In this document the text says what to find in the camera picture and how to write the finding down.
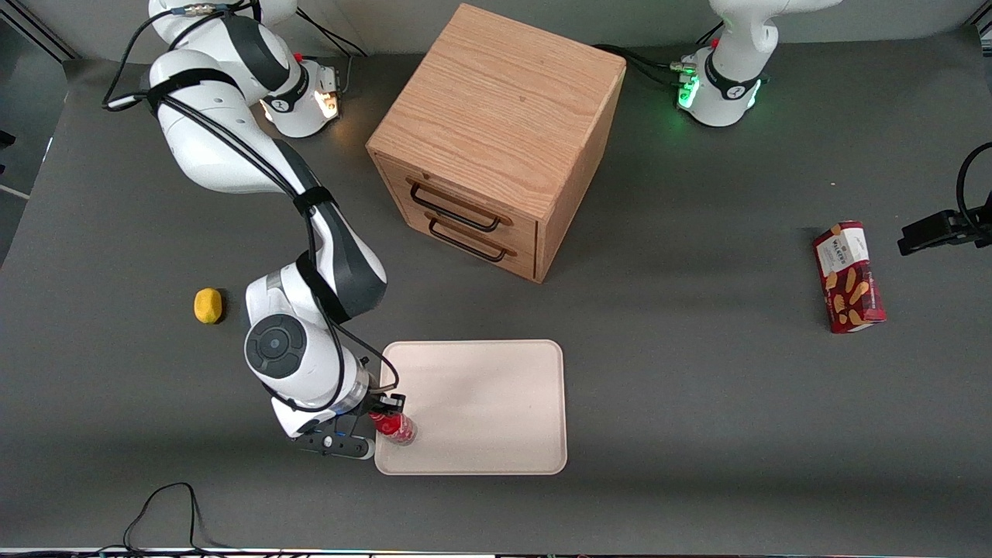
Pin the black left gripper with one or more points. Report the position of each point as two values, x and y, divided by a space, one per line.
932 230

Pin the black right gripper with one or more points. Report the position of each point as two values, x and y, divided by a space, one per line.
383 404

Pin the red coke bottle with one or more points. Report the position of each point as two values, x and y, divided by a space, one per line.
397 428

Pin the beige plastic tray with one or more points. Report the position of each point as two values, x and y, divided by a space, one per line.
488 407

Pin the red cookie box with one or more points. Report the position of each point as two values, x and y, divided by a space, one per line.
849 279

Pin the yellow lemon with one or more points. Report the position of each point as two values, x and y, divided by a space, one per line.
208 305

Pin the wooden two-drawer cabinet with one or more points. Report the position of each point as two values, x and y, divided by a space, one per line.
496 116

